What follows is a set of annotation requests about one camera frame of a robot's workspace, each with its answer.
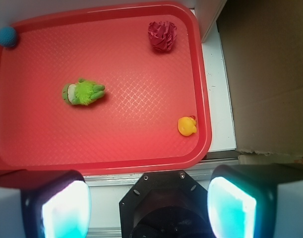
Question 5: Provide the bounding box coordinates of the crumpled dark red paper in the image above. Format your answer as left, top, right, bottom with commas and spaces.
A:
148, 21, 178, 52

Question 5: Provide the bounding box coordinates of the blue dimpled ball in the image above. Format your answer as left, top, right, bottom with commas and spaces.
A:
0, 26, 18, 48

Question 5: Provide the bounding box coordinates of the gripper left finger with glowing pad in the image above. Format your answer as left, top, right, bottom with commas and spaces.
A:
0, 170, 91, 238

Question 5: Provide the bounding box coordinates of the yellow rubber duck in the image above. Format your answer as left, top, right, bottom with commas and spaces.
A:
178, 116, 197, 136

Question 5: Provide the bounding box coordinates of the white post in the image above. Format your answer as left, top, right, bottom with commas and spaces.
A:
194, 0, 227, 43

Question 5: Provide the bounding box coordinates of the black octagonal mount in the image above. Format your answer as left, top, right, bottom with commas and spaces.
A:
119, 171, 214, 238

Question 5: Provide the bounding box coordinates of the brown cardboard box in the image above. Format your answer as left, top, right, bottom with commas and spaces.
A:
217, 0, 303, 164

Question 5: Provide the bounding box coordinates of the red plastic tray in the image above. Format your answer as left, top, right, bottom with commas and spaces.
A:
0, 1, 212, 175

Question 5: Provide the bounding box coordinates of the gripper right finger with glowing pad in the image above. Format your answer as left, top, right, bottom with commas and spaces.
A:
207, 163, 303, 238

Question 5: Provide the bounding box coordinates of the green fuzzy toy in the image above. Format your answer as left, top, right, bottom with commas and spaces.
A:
61, 78, 105, 106

